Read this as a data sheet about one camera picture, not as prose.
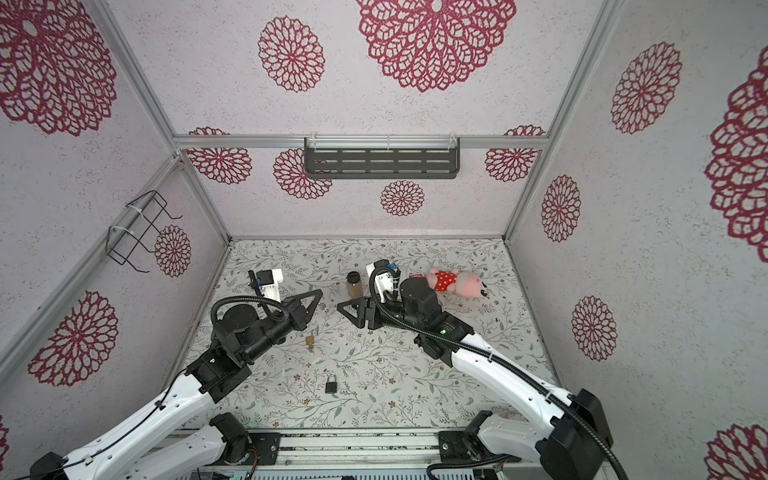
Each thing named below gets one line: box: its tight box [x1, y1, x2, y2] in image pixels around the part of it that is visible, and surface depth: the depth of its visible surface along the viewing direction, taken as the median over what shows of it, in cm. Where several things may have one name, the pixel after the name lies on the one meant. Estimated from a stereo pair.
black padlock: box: [325, 374, 338, 394], surface depth 85 cm
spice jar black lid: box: [347, 271, 363, 299], surface depth 99 cm
